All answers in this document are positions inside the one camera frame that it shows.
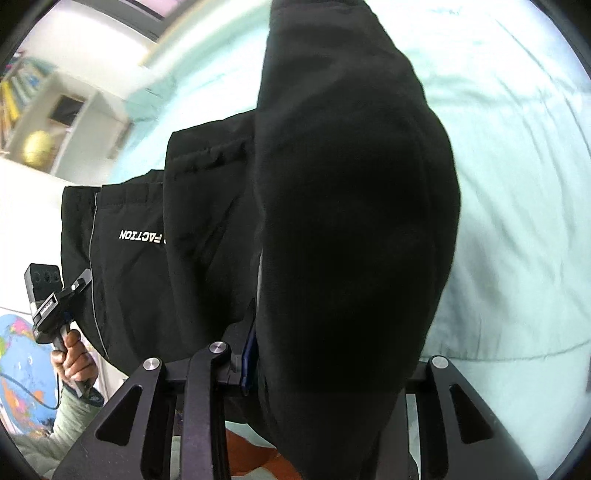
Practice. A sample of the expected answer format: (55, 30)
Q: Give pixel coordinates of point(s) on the mint green bed blanket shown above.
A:
(508, 184)

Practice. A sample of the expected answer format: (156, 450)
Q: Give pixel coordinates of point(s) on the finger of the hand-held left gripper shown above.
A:
(78, 281)

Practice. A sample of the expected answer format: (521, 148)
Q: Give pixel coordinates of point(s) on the mint green pillow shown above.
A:
(147, 99)

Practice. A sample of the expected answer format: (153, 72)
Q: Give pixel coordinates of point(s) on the colourful wall map poster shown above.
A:
(18, 350)

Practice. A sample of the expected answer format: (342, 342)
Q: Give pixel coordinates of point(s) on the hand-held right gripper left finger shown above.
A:
(249, 357)

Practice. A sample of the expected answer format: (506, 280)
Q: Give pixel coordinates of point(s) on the window with dark frame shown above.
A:
(157, 5)

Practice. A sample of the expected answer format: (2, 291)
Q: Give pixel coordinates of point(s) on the person's left hand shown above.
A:
(76, 362)

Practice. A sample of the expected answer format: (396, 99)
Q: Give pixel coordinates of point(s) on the orange cloth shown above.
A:
(251, 454)

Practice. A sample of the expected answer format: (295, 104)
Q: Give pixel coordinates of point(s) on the person's left forearm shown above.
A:
(69, 424)

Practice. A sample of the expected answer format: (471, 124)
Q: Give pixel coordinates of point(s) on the yellow ball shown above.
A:
(38, 148)

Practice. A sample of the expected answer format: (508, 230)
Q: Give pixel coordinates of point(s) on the white bookshelf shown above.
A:
(83, 124)

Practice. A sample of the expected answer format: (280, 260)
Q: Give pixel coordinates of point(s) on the black hooded jacket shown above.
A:
(346, 207)

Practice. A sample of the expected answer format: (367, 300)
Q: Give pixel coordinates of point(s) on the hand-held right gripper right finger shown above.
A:
(438, 383)

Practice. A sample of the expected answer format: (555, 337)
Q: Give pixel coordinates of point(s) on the row of books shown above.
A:
(18, 92)

